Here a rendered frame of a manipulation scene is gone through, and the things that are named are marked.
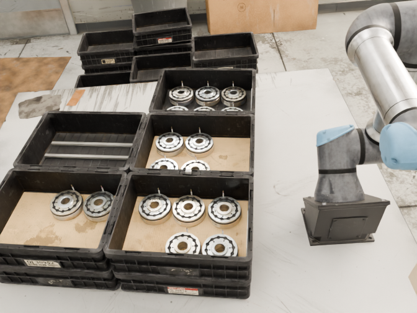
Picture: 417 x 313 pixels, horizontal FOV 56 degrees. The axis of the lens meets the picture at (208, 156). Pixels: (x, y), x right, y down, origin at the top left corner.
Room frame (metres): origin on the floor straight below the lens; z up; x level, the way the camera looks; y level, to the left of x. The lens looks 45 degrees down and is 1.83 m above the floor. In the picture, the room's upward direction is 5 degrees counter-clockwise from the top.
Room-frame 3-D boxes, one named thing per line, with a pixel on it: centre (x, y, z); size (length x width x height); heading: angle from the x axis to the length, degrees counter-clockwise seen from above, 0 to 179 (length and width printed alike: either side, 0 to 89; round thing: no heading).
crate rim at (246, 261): (0.69, 0.08, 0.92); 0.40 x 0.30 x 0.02; 81
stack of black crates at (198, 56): (2.21, -0.15, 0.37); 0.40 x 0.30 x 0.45; 90
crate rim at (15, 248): (0.75, 0.48, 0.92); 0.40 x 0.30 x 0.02; 81
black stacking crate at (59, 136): (1.05, 0.43, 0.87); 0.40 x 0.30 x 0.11; 81
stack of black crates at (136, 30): (2.62, 0.25, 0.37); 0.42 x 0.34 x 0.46; 90
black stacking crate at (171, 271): (0.69, 0.08, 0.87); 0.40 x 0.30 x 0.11; 81
